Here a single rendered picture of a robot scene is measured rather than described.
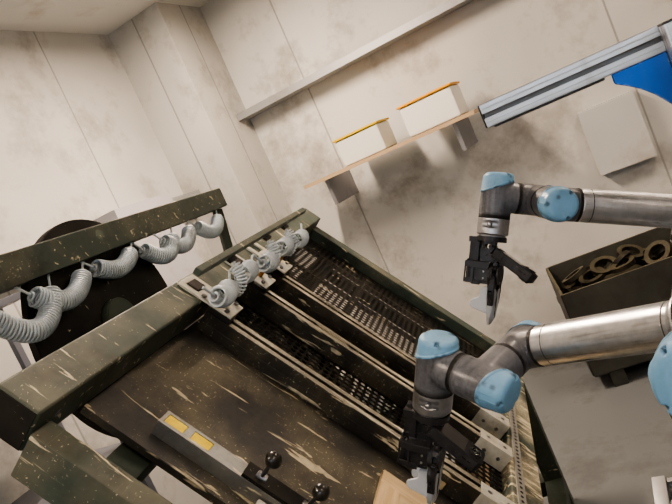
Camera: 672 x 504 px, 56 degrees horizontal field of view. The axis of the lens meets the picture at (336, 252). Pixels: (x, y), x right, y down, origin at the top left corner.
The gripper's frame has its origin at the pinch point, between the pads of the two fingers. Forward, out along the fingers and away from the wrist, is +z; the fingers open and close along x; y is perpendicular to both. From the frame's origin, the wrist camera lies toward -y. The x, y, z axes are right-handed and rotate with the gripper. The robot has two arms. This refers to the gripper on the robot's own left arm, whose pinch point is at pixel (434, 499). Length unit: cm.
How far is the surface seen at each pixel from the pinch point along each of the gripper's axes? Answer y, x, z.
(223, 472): 46.0, 4.4, 5.4
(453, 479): 4, -51, 32
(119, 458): 65, 15, 0
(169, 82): 323, -355, -49
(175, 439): 57, 6, -1
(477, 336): 21, -187, 49
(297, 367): 52, -46, 6
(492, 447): -2, -84, 41
